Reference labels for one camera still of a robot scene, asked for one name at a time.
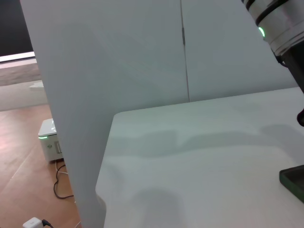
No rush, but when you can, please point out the white power adapter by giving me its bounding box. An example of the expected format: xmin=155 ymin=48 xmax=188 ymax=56
xmin=22 ymin=216 xmax=45 ymax=228

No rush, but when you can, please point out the white flat floor board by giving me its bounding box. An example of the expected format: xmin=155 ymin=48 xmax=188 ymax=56
xmin=29 ymin=80 xmax=44 ymax=92

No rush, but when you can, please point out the white box device green light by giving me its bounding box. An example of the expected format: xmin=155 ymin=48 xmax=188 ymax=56
xmin=38 ymin=118 xmax=64 ymax=164

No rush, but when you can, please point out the black floor cable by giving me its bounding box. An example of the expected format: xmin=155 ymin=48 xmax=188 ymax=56
xmin=53 ymin=163 xmax=75 ymax=200

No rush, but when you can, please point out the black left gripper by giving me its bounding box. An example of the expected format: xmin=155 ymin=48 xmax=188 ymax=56
xmin=276 ymin=42 xmax=304 ymax=127

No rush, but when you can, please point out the green glasses case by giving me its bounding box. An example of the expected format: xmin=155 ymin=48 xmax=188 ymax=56
xmin=279 ymin=165 xmax=304 ymax=204

